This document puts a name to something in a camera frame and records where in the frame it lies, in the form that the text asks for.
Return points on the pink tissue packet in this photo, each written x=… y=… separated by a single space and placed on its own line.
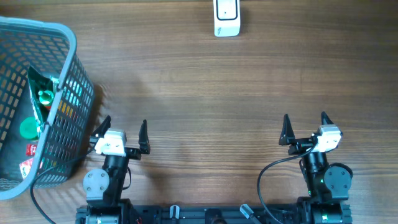
x=25 y=167

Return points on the red coffee stick sachet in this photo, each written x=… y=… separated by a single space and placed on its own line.
x=31 y=149

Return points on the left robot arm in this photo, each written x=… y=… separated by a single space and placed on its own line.
x=104 y=186

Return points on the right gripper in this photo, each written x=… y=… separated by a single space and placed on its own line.
x=287 y=137

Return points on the green lid white jar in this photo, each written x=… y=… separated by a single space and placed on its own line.
x=28 y=129

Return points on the light blue wipes packet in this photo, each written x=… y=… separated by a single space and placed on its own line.
x=55 y=82

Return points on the green 3M gloves packet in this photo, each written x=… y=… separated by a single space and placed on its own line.
x=37 y=82

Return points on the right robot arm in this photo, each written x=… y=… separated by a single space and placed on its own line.
x=326 y=183

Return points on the white barcode scanner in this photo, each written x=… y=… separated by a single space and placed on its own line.
x=227 y=19

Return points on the green cap sauce bottle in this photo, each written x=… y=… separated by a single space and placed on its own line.
x=46 y=98

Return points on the grey plastic mesh basket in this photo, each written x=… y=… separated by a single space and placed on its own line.
x=49 y=48

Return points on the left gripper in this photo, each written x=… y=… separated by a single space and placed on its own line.
x=135 y=153

